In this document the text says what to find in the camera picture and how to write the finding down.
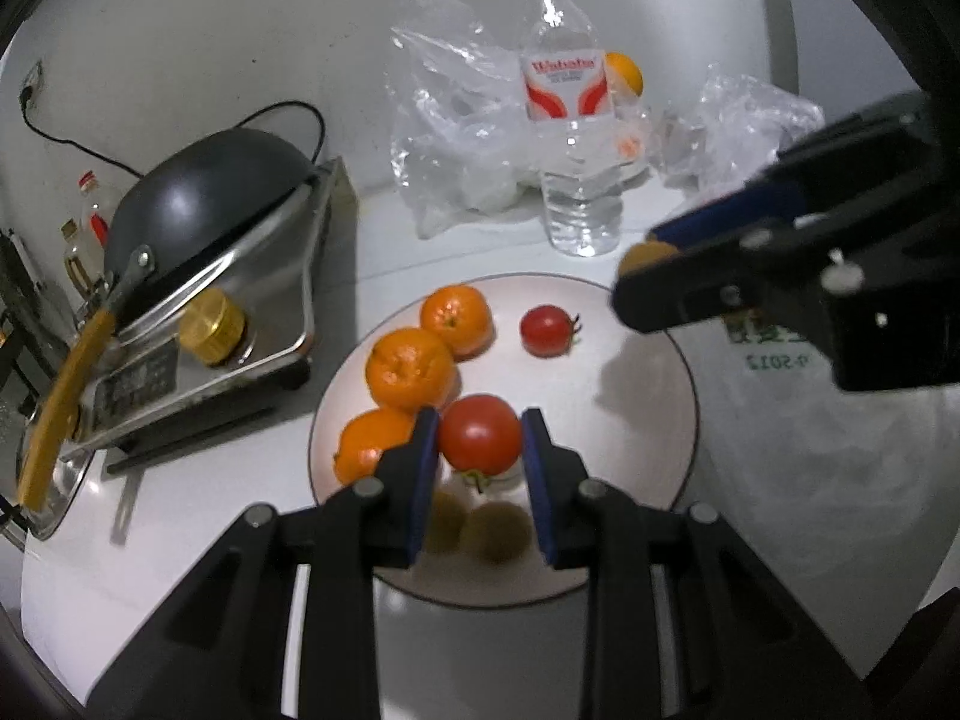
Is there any large red tomato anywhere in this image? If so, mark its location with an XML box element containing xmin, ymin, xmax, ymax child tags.
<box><xmin>438</xmin><ymin>394</ymin><xmax>524</xmax><ymax>477</ymax></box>

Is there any small yellow fruit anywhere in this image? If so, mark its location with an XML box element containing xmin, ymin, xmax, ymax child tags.
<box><xmin>621</xmin><ymin>240</ymin><xmax>676</xmax><ymax>275</ymax></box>

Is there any small red tomato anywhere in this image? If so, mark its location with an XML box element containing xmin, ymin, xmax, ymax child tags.
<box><xmin>520</xmin><ymin>304</ymin><xmax>582</xmax><ymax>357</ymax></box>

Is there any white plate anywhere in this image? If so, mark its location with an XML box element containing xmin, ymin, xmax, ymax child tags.
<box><xmin>307</xmin><ymin>274</ymin><xmax>702</xmax><ymax>608</ymax></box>

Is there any clear water bottle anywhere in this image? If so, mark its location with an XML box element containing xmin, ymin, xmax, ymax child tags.
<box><xmin>514</xmin><ymin>0</ymin><xmax>625</xmax><ymax>257</ymax></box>

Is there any black kitchen rack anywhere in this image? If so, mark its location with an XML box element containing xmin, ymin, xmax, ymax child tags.
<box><xmin>0</xmin><ymin>229</ymin><xmax>46</xmax><ymax>421</ymax></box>

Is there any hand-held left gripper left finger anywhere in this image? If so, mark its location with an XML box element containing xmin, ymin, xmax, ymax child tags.
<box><xmin>86</xmin><ymin>406</ymin><xmax>442</xmax><ymax>720</ymax></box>

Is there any black wok with wooden handle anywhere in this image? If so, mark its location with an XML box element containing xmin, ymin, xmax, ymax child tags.
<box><xmin>15</xmin><ymin>127</ymin><xmax>316</xmax><ymax>511</ymax></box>

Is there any brass cooker knob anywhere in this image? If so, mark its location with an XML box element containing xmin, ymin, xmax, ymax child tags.
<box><xmin>178</xmin><ymin>289</ymin><xmax>248</xmax><ymax>367</ymax></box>

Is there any black power cable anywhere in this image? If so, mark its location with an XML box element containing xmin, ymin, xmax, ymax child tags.
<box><xmin>19</xmin><ymin>64</ymin><xmax>327</xmax><ymax>179</ymax></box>

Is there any stainless steel gas stove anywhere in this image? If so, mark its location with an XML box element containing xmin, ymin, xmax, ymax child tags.
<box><xmin>15</xmin><ymin>157</ymin><xmax>357</xmax><ymax>541</ymax></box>

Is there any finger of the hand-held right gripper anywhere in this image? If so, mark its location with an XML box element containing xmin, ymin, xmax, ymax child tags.
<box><xmin>612</xmin><ymin>216</ymin><xmax>835</xmax><ymax>334</ymax></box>
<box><xmin>649</xmin><ymin>94</ymin><xmax>929</xmax><ymax>250</ymax></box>

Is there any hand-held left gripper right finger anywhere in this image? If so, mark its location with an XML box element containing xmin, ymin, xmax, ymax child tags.
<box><xmin>522</xmin><ymin>407</ymin><xmax>875</xmax><ymax>720</ymax></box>

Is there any orange with leaf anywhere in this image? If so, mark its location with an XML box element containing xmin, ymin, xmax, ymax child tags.
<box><xmin>604</xmin><ymin>52</ymin><xmax>644</xmax><ymax>98</ymax></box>

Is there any crumpled clear plastic bag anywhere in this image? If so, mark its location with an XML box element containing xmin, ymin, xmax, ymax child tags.
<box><xmin>652</xmin><ymin>64</ymin><xmax>826</xmax><ymax>196</ymax></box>

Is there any printed plastic bag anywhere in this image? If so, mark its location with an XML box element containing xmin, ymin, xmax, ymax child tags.
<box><xmin>675</xmin><ymin>300</ymin><xmax>960</xmax><ymax>616</ymax></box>

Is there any small glass bottle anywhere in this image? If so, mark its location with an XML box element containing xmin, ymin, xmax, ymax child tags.
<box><xmin>60</xmin><ymin>219</ymin><xmax>95</xmax><ymax>293</ymax></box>

